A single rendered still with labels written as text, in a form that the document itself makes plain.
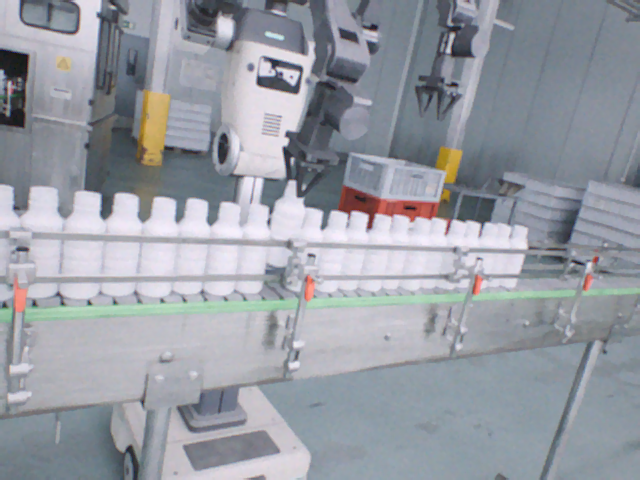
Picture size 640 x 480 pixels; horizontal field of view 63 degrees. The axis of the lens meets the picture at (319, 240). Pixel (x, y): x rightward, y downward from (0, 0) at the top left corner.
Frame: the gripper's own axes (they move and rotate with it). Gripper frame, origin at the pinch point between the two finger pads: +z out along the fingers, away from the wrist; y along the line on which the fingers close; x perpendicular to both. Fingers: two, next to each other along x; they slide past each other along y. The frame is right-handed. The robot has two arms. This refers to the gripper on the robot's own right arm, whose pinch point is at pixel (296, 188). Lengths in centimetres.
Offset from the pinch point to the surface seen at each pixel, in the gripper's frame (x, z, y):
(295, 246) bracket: -0.5, 8.4, 6.8
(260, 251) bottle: -5.7, 11.3, 4.3
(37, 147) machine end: -10, 154, -343
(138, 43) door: 248, 252, -1172
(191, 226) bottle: -18.9, 8.0, 2.1
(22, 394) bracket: -43, 28, 17
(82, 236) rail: -36.2, 9.2, 4.6
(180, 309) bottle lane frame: -20.2, 20.0, 9.5
